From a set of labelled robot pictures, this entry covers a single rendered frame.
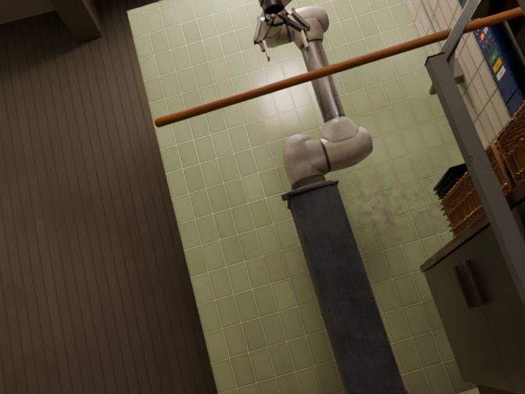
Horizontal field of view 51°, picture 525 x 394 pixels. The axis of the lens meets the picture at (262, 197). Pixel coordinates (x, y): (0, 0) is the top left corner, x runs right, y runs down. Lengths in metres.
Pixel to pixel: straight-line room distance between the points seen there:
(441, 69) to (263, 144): 1.78
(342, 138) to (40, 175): 2.51
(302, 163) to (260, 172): 0.69
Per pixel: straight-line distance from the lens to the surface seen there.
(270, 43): 2.58
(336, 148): 2.38
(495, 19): 1.98
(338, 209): 2.28
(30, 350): 4.03
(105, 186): 4.05
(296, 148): 2.38
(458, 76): 2.89
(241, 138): 3.09
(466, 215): 1.82
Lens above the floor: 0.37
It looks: 16 degrees up
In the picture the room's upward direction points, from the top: 16 degrees counter-clockwise
